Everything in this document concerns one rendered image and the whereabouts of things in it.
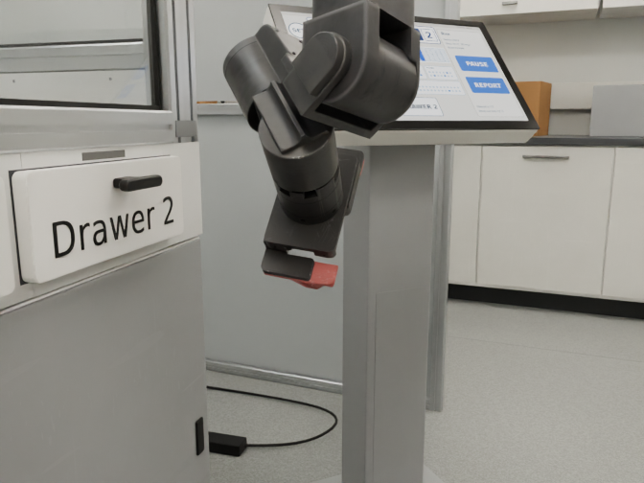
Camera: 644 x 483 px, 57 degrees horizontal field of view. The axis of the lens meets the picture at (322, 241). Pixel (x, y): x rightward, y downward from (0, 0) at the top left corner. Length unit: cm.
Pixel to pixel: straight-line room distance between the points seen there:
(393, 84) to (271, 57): 11
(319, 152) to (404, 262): 86
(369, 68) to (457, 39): 98
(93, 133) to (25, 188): 13
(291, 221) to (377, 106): 15
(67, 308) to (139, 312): 14
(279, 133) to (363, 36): 10
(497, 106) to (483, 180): 195
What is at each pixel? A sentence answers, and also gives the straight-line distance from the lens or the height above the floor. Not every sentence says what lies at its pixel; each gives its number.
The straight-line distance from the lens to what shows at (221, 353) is 243.
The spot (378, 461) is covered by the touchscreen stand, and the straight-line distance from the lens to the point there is 143.
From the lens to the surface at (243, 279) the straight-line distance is 228.
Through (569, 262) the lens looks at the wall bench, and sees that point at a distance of 326.
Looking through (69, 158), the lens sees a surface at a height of 94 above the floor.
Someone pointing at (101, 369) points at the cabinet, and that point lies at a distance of 78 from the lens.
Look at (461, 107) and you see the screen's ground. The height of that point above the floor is 100.
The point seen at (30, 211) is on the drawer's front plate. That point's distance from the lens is 63.
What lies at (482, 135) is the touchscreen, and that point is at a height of 95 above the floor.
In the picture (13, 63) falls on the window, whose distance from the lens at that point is 68.
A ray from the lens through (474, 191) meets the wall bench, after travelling 323.
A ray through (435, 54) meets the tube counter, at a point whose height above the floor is 111.
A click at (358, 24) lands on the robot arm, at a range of 42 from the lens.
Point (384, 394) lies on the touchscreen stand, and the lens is 136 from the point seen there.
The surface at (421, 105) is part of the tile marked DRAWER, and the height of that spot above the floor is 101.
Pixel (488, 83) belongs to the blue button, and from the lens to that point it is 133.
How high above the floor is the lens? 97
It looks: 11 degrees down
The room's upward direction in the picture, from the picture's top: straight up
